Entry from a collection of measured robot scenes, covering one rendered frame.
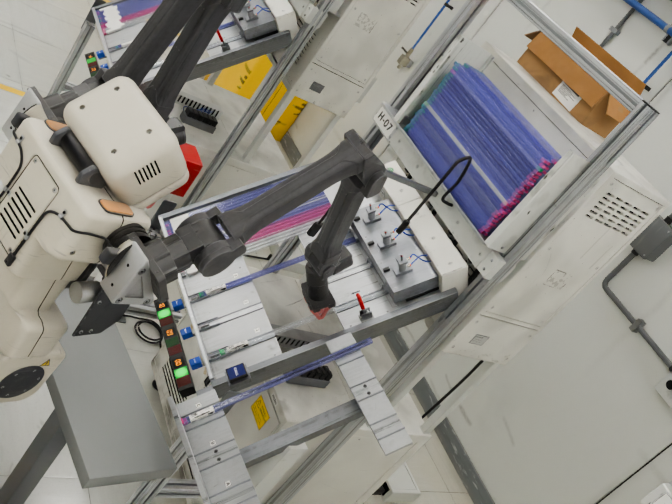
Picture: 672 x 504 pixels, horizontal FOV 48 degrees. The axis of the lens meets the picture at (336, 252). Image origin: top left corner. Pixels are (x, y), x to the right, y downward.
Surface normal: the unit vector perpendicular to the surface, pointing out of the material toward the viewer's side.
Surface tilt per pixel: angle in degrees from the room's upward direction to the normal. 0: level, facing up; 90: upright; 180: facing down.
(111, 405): 0
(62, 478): 0
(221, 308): 45
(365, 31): 90
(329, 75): 90
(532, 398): 90
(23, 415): 0
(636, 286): 90
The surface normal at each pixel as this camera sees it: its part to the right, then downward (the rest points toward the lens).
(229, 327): -0.11, -0.66
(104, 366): 0.57, -0.71
